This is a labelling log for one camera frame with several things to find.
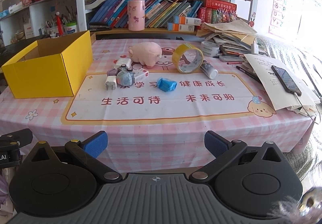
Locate green-lid white can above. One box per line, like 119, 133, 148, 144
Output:
63, 22, 78, 34

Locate white tube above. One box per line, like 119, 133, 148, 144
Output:
114, 58, 133, 70

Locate pink alphabet poster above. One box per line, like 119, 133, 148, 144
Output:
268, 0, 306, 39

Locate pink checked desktop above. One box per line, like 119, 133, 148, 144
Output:
0, 37, 315, 172

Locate white printed paper sheets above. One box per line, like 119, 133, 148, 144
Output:
243, 53, 321, 114

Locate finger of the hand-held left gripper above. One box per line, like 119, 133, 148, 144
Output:
0, 128, 34, 150

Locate red thick dictionaries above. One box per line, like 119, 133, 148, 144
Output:
200, 0, 237, 24

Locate white side shelf unit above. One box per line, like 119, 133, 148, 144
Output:
0, 0, 76, 41

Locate black smartphone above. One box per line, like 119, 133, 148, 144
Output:
271, 65, 302, 96

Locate white charging cable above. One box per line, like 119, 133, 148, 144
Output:
294, 93, 322, 124

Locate pink cylinder container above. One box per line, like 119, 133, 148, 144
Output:
127, 0, 146, 31

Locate pen holder with pens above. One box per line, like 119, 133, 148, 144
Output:
45, 5, 77, 36

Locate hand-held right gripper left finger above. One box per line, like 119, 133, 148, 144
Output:
24, 131, 122, 182

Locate black marker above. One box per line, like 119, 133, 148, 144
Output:
235, 65, 262, 83

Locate yellow cardboard box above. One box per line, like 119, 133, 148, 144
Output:
1, 30, 94, 99

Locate white printed tape roll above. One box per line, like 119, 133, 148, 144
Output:
201, 41, 220, 56

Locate black folder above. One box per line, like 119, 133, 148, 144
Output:
89, 24, 111, 33

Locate blue wrapped packet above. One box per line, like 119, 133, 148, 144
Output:
157, 77, 178, 93

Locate colourful keychain display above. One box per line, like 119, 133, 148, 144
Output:
216, 8, 238, 24

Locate pink plush pig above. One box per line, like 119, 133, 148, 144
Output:
128, 42, 163, 68

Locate thick paperback book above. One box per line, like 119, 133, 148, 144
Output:
85, 0, 111, 10

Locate white charger plug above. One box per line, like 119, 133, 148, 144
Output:
105, 76, 118, 92

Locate yellow tape roll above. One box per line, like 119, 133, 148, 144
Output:
172, 43, 205, 74

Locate pile of books and papers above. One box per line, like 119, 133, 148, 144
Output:
196, 19, 268, 58

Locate white blue spray bottle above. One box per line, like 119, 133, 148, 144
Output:
200, 60, 219, 79

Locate white upright charger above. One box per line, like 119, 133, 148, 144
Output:
251, 38, 260, 55

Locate grey pencil case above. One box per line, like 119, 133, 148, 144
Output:
219, 55, 242, 63

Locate red tassel ornament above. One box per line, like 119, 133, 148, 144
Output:
54, 11, 65, 35

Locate row of colourful books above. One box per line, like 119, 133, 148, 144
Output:
89, 0, 205, 30

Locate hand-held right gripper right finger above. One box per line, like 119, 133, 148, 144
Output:
189, 130, 290, 182

